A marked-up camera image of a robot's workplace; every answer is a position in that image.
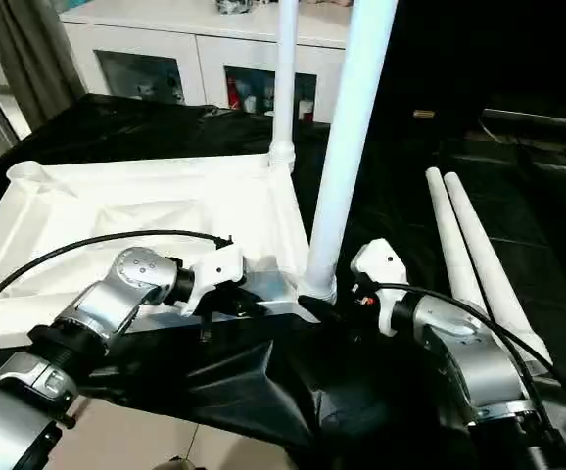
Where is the white table top frame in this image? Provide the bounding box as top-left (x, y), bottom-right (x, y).
top-left (0, 155), bottom-right (339, 352)

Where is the black metal rail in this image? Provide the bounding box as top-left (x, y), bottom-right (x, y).
top-left (479, 107), bottom-right (566, 134)

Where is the blue white ceramic pot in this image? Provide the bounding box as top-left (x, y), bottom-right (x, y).
top-left (214, 0), bottom-right (255, 15)

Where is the white glass-door cabinet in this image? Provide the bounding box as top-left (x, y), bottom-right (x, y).
top-left (58, 0), bottom-right (349, 124)

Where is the white plastic table leg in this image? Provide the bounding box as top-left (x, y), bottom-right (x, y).
top-left (297, 0), bottom-right (400, 301)
top-left (443, 172), bottom-right (552, 371)
top-left (425, 167), bottom-right (492, 326)
top-left (268, 0), bottom-right (301, 173)

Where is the black work mat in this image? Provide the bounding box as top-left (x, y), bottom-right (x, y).
top-left (0, 93), bottom-right (566, 469)

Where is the grey curtain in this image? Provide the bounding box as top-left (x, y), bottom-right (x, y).
top-left (0, 0), bottom-right (84, 130)

